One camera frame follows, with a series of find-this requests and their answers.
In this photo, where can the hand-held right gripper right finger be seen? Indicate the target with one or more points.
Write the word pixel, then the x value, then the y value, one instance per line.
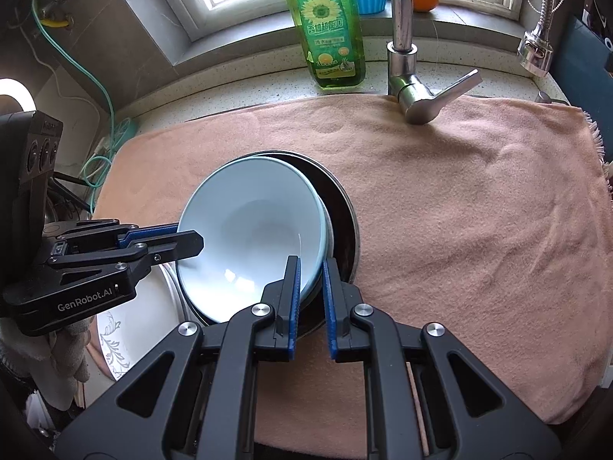
pixel 329 306

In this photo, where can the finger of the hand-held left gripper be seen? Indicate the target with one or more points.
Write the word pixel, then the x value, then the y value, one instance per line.
pixel 184 247
pixel 153 232

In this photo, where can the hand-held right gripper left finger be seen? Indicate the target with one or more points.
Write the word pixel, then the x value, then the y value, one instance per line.
pixel 293 306

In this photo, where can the light blue ceramic bowl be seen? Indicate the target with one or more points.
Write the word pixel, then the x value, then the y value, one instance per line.
pixel 249 230

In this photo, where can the white plate with grey rim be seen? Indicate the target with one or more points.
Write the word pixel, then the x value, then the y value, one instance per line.
pixel 143 326

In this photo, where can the large stainless steel bowl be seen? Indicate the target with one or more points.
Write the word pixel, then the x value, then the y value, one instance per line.
pixel 342 230

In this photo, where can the person's left hand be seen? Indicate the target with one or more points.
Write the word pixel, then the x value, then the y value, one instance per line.
pixel 67 350

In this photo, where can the pink towel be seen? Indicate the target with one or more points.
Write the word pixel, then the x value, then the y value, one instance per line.
pixel 455 225

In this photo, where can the green dish soap bottle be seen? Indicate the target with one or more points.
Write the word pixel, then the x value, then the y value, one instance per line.
pixel 325 33

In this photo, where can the steel kitchen faucet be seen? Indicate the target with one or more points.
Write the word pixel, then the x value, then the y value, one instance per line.
pixel 402 33

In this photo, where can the dark blue object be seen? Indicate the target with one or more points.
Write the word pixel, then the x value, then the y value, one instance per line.
pixel 584 67

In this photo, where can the white window frame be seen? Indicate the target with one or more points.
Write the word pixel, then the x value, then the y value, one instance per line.
pixel 201 14

